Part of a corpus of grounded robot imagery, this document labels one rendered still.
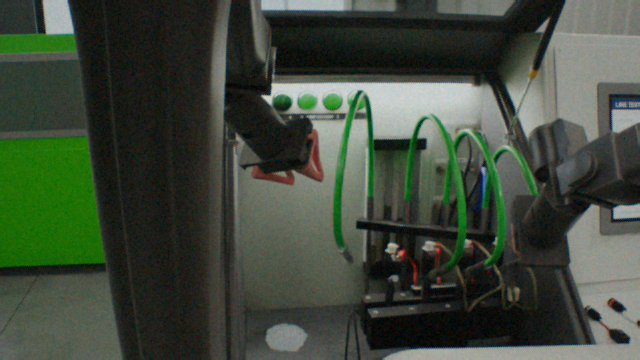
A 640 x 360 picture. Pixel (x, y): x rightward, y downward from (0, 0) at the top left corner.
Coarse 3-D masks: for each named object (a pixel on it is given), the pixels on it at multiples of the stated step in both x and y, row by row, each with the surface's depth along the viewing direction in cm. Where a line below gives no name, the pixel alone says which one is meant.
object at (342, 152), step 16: (368, 96) 104; (352, 112) 89; (368, 112) 109; (368, 128) 113; (368, 144) 116; (368, 160) 118; (336, 176) 83; (368, 176) 119; (336, 192) 83; (368, 192) 120; (336, 208) 83; (336, 224) 84; (336, 240) 86
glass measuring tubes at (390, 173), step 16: (384, 144) 122; (400, 144) 123; (384, 160) 126; (400, 160) 125; (416, 160) 125; (384, 176) 127; (400, 176) 126; (416, 176) 126; (384, 192) 128; (400, 192) 127; (416, 192) 127; (384, 208) 128; (400, 208) 128; (416, 208) 129; (384, 240) 130; (400, 240) 130; (416, 240) 133; (384, 256) 131; (400, 272) 132
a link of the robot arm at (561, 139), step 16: (544, 128) 61; (560, 128) 59; (576, 128) 59; (544, 144) 60; (560, 144) 59; (576, 144) 58; (544, 160) 60; (560, 160) 58; (576, 160) 52; (592, 160) 50; (560, 176) 55; (576, 176) 51; (592, 176) 50; (576, 192) 54; (608, 208) 56
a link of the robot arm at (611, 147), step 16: (592, 144) 52; (608, 144) 50; (624, 144) 48; (608, 160) 49; (624, 160) 48; (608, 176) 49; (624, 176) 48; (592, 192) 51; (608, 192) 50; (624, 192) 51
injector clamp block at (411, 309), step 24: (384, 312) 103; (408, 312) 103; (432, 312) 103; (456, 312) 104; (480, 312) 105; (504, 312) 106; (384, 336) 103; (408, 336) 104; (432, 336) 105; (456, 336) 106; (480, 336) 106
